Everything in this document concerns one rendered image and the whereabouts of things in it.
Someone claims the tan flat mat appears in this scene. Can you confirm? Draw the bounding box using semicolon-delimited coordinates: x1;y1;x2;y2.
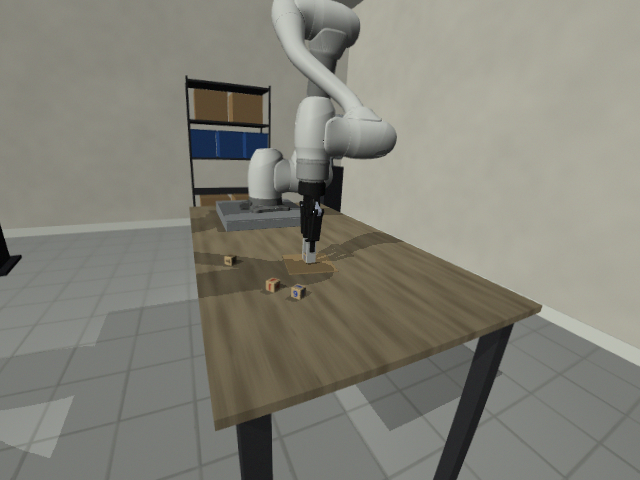
283;253;338;275

